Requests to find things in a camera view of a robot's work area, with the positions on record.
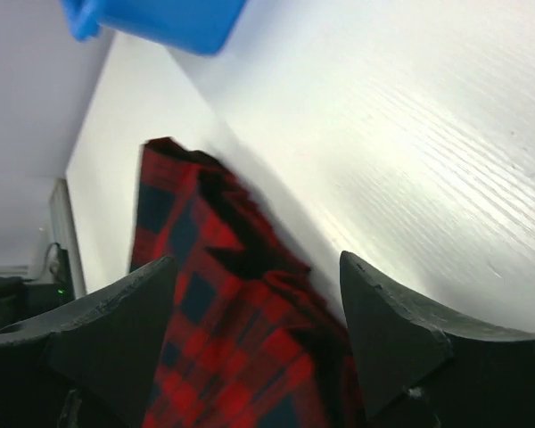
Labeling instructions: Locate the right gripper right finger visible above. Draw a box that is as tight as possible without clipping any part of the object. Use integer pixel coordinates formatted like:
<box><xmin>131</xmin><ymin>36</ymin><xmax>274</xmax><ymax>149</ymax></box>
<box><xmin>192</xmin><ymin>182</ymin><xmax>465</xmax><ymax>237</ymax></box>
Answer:
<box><xmin>340</xmin><ymin>251</ymin><xmax>535</xmax><ymax>427</ymax></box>

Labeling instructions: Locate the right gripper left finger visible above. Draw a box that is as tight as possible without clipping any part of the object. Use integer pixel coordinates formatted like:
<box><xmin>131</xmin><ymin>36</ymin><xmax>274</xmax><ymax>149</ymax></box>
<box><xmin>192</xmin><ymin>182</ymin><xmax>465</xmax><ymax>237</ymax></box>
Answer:
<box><xmin>0</xmin><ymin>257</ymin><xmax>177</xmax><ymax>427</ymax></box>

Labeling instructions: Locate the red navy plaid skirt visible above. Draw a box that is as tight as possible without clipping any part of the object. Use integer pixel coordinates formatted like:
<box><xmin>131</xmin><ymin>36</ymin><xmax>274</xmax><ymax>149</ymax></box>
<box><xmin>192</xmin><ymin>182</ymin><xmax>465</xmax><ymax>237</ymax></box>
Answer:
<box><xmin>130</xmin><ymin>137</ymin><xmax>366</xmax><ymax>427</ymax></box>

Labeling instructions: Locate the blue plastic bin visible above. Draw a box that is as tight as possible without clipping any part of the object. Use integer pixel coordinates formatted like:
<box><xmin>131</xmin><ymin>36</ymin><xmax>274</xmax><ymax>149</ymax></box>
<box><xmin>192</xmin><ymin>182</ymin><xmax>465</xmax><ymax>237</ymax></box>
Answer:
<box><xmin>60</xmin><ymin>0</ymin><xmax>246</xmax><ymax>55</ymax></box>

